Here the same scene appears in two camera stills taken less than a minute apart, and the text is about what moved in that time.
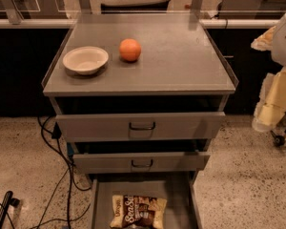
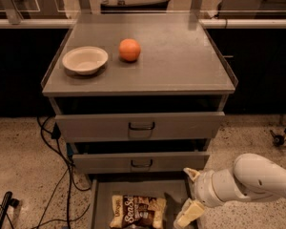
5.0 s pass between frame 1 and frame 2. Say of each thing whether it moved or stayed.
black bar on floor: stayed
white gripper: moved
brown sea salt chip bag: stayed
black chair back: stayed
